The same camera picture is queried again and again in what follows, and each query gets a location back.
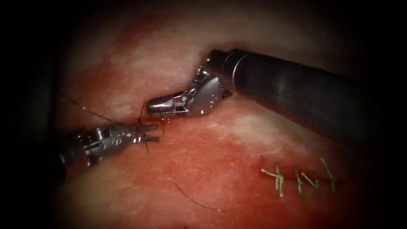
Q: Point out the right arm needle driver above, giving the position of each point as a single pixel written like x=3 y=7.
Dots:
x=206 y=95

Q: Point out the left arm needle driver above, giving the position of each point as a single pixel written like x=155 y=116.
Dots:
x=111 y=138

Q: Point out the left arm needle driver jaw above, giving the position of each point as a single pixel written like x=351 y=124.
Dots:
x=148 y=127
x=149 y=139

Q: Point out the right arm needle driver jaw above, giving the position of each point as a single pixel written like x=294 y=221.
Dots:
x=170 y=110
x=168 y=100

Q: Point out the black thread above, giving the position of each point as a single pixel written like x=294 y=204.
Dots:
x=101 y=116

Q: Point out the dark right arm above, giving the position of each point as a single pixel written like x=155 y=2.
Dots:
x=302 y=92

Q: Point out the dark left arm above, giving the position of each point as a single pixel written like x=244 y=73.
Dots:
x=70 y=156

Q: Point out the tissue pad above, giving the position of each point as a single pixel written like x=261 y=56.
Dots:
x=222 y=159

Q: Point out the blue stitching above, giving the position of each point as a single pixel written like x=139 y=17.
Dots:
x=279 y=181

